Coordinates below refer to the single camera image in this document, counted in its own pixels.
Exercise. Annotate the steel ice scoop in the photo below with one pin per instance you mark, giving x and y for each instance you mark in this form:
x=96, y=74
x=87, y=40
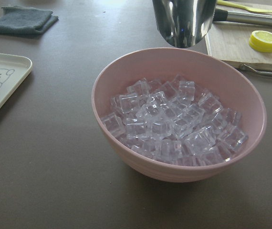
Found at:
x=184, y=23

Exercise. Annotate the clear ice cubes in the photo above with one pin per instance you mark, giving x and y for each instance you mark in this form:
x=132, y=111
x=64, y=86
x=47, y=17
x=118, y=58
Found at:
x=176, y=122

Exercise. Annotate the pink bowl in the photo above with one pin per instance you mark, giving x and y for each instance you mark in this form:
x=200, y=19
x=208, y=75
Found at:
x=233, y=88

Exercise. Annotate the wooden cutting board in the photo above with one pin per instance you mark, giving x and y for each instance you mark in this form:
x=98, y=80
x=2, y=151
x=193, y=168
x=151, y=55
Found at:
x=229, y=42

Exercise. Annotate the yellow plastic knife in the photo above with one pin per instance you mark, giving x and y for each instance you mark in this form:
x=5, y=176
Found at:
x=243, y=7

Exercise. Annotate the half lemon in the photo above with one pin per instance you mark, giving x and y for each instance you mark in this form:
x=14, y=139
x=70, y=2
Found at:
x=261, y=41

